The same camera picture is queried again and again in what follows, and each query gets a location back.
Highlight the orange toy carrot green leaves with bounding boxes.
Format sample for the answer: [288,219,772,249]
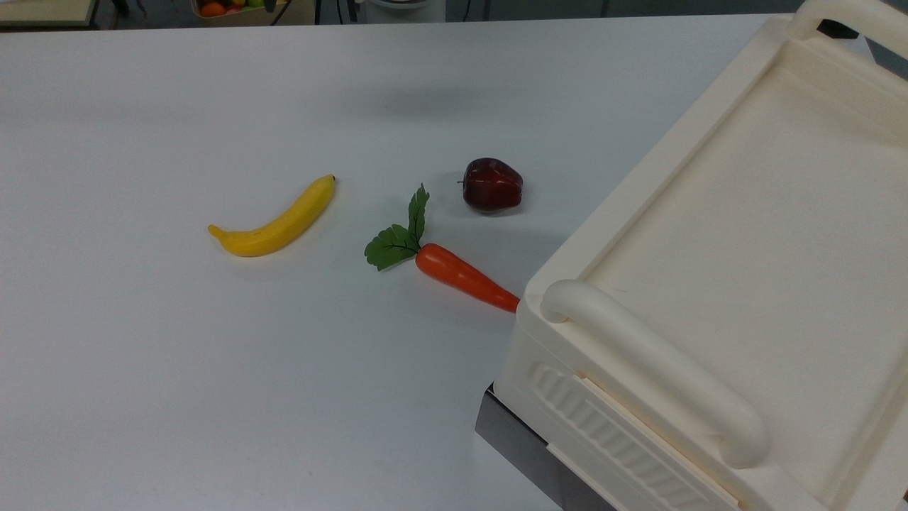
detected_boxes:
[364,184,521,314]

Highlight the cream cabinet carry handle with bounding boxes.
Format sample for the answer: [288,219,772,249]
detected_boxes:
[787,0,908,80]
[541,279,773,470]

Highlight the wooden side table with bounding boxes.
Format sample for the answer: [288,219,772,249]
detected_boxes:
[0,0,99,28]

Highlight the yellow toy banana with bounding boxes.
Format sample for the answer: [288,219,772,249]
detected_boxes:
[208,175,337,258]

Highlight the basket of toy fruit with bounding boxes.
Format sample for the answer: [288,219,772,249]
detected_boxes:
[190,0,292,19]

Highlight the cream plastic cabinet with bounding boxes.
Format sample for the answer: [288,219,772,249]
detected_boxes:
[494,0,908,511]

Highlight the dark red toy apple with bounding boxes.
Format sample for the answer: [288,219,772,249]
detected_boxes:
[458,158,524,214]

